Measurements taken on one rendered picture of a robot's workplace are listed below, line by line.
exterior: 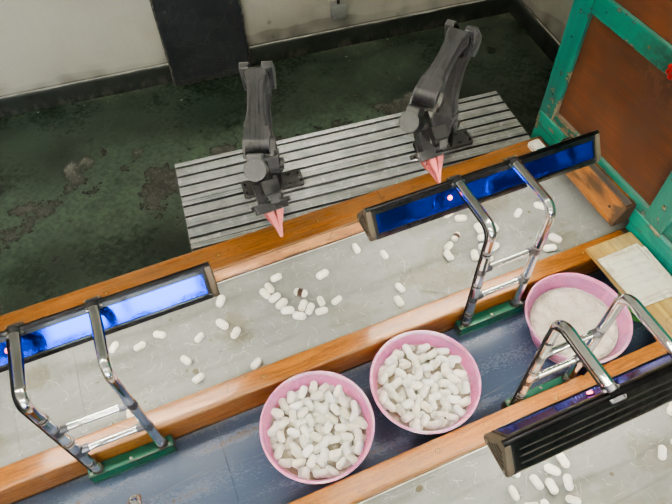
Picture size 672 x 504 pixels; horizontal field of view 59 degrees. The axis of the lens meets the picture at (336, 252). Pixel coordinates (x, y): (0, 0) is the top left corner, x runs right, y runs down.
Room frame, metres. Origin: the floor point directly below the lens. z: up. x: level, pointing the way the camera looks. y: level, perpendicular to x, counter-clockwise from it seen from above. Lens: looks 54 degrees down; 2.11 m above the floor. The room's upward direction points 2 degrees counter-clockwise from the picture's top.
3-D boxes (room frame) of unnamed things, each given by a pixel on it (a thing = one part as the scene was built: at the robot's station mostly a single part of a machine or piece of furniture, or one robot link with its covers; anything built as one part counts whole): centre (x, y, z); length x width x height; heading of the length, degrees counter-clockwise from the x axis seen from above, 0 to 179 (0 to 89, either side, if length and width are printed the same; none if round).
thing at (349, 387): (0.50, 0.06, 0.72); 0.27 x 0.27 x 0.10
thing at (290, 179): (1.35, 0.20, 0.71); 0.20 x 0.07 x 0.08; 105
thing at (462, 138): (1.51, -0.38, 0.71); 0.20 x 0.07 x 0.08; 105
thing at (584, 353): (0.51, -0.52, 0.90); 0.20 x 0.19 x 0.45; 111
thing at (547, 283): (0.76, -0.61, 0.72); 0.27 x 0.27 x 0.10
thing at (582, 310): (0.76, -0.61, 0.71); 0.22 x 0.22 x 0.06
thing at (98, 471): (0.54, 0.53, 0.90); 0.20 x 0.19 x 0.45; 111
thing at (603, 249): (0.83, -0.82, 0.77); 0.33 x 0.15 x 0.01; 21
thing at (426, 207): (0.96, -0.35, 1.08); 0.62 x 0.08 x 0.07; 111
